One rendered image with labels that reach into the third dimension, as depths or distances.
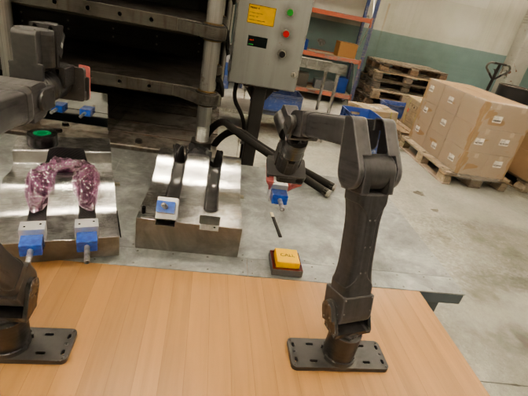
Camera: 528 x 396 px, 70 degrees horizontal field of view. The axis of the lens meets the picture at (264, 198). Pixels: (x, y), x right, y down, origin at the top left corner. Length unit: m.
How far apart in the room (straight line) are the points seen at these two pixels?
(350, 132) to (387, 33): 7.22
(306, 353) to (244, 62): 1.23
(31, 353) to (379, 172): 0.67
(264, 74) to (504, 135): 3.38
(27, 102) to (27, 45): 0.11
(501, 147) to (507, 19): 4.36
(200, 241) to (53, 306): 0.35
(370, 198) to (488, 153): 4.04
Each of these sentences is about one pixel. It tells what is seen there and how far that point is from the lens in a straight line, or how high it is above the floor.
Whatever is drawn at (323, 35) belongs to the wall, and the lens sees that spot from 7.60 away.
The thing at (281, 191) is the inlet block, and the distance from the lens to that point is 1.05.
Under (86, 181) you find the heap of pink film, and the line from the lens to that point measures 1.09.
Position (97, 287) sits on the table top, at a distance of 0.92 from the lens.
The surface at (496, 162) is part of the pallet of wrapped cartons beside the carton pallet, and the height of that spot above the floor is 0.33.
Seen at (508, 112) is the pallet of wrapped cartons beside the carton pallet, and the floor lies 0.86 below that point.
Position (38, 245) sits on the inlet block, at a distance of 0.93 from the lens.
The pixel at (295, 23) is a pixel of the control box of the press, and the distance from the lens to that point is 1.70.
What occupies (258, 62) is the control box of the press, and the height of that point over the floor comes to 1.17.
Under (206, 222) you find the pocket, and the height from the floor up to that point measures 0.87.
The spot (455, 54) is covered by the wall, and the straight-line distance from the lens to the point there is 8.40.
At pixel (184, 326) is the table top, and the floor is 0.80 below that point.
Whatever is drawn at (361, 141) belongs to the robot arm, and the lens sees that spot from 0.66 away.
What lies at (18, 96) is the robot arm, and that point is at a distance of 0.65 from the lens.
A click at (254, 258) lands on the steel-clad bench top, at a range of 1.02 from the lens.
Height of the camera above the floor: 1.40
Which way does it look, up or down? 27 degrees down
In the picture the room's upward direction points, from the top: 11 degrees clockwise
